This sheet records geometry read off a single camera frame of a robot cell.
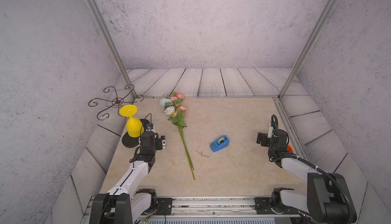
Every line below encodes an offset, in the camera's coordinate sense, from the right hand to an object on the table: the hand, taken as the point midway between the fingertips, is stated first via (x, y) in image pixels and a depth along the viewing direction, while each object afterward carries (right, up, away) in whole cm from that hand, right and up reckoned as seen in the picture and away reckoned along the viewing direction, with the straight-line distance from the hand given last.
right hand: (269, 133), depth 90 cm
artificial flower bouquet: (-56, +12, +13) cm, 59 cm away
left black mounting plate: (-58, -33, -16) cm, 69 cm away
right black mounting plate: (-11, -31, -18) cm, 38 cm away
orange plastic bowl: (+11, -9, -2) cm, 14 cm away
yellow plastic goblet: (-73, +5, -13) cm, 74 cm away
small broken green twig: (-40, -13, +2) cm, 42 cm away
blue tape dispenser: (-29, -7, +1) cm, 30 cm away
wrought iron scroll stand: (-81, +18, -14) cm, 84 cm away
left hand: (-65, -2, -2) cm, 66 cm away
